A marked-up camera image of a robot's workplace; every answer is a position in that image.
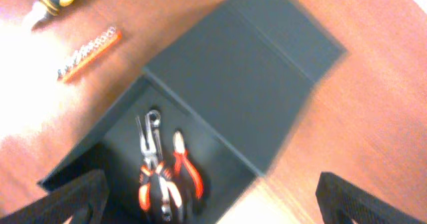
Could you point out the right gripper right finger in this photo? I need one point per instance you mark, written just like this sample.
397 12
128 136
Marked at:
342 202

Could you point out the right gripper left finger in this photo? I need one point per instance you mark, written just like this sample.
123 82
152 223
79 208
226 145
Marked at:
82 200

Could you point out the black orange needle-nose pliers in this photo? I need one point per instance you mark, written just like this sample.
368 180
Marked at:
147 176

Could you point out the small red cutting pliers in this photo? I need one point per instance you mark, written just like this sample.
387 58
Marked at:
183 164

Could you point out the silver ring wrench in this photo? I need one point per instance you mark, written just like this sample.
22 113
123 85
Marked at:
153 121

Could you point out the orange socket bit rail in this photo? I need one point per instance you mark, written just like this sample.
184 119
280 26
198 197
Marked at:
87 53

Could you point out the dark green open box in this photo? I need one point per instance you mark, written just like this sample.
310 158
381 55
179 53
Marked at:
234 85

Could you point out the yellow black screwdriver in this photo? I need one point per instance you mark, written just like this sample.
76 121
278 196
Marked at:
41 10

